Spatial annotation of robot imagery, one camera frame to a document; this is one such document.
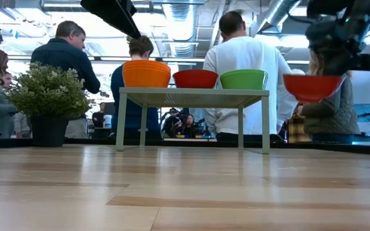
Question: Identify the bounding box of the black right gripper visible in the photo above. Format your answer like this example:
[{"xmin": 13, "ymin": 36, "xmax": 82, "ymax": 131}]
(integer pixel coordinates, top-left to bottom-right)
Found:
[{"xmin": 305, "ymin": 21, "xmax": 369, "ymax": 78}]

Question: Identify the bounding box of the pale green perforated metal shelf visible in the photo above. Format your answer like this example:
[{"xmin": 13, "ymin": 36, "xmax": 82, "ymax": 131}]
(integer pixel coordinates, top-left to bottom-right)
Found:
[{"xmin": 115, "ymin": 87, "xmax": 271, "ymax": 155}]

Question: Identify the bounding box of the black table frame rail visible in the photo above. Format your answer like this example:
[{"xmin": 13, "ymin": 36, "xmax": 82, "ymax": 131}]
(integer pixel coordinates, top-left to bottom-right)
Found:
[{"xmin": 0, "ymin": 137, "xmax": 370, "ymax": 157}]

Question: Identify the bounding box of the silver ribbed ventilation duct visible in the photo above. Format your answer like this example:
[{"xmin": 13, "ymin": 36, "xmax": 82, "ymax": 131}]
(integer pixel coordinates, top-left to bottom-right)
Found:
[
  {"xmin": 251, "ymin": 0, "xmax": 302, "ymax": 36},
  {"xmin": 161, "ymin": 0, "xmax": 202, "ymax": 58}
]

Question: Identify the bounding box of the red bowl with floral inside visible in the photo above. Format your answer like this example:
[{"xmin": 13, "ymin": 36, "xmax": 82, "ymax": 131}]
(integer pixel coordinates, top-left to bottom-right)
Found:
[
  {"xmin": 172, "ymin": 69, "xmax": 219, "ymax": 89},
  {"xmin": 282, "ymin": 74, "xmax": 346, "ymax": 103}
]

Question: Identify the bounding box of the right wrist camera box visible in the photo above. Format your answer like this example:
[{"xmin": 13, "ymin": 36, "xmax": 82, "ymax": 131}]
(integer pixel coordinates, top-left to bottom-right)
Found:
[{"xmin": 348, "ymin": 53, "xmax": 370, "ymax": 72}]

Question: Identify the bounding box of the blue lit monitor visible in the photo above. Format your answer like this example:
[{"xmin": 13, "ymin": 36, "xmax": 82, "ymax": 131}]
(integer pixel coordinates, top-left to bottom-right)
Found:
[{"xmin": 353, "ymin": 103, "xmax": 370, "ymax": 123}]

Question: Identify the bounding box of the potted plant with white flowers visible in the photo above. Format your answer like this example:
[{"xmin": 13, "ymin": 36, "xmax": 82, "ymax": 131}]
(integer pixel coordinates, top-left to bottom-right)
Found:
[{"xmin": 4, "ymin": 62, "xmax": 91, "ymax": 148}]

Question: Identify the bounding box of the green plastic bowl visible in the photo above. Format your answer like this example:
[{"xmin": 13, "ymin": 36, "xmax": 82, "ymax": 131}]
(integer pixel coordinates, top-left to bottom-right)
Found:
[{"xmin": 220, "ymin": 71, "xmax": 268, "ymax": 90}]

